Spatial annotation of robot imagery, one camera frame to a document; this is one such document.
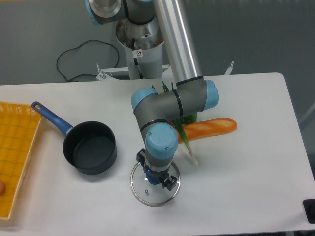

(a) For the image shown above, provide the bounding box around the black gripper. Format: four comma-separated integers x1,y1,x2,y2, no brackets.
136,149,178,191

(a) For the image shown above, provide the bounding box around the glass lid blue knob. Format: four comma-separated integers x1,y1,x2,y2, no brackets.
130,162,181,207

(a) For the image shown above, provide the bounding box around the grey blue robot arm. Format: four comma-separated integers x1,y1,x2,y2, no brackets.
85,0,219,190

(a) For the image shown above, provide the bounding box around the green spring onion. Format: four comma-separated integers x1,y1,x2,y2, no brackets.
151,80,199,168

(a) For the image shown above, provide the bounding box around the green bell pepper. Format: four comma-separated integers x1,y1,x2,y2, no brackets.
177,113,197,125

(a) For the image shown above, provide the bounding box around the baguette bread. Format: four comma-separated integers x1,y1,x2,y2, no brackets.
183,118,238,141

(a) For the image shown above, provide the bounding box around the black device at table edge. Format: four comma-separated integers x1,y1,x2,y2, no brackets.
303,199,315,224

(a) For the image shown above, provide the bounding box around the yellow woven basket tray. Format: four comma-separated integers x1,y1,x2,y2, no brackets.
0,101,42,220

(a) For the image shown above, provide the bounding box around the dark saucepan blue handle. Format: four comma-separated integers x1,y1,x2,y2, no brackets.
31,101,117,175

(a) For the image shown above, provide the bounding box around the white table clamp bracket right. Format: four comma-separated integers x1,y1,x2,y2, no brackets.
225,61,234,75

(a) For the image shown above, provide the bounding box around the black cable on floor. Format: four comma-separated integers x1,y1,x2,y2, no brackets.
56,39,120,82

